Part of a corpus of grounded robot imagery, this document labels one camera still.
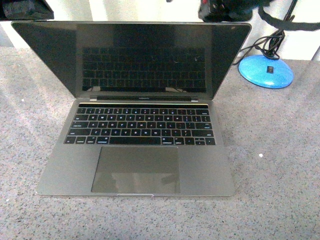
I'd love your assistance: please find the blue lamp base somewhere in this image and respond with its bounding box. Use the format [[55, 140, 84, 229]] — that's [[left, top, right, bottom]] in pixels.
[[238, 55, 294, 89]]

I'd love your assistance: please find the black cable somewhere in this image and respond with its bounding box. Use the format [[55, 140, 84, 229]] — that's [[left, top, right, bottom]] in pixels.
[[233, 0, 320, 66]]

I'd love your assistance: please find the black device top right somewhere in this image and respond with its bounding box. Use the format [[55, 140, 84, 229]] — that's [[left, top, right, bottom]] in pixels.
[[198, 0, 255, 23]]

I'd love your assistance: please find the black object top left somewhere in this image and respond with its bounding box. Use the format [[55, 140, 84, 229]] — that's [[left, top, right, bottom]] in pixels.
[[0, 0, 55, 21]]

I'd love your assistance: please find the grey laptop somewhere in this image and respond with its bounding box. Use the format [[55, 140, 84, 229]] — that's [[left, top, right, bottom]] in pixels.
[[11, 20, 251, 197]]

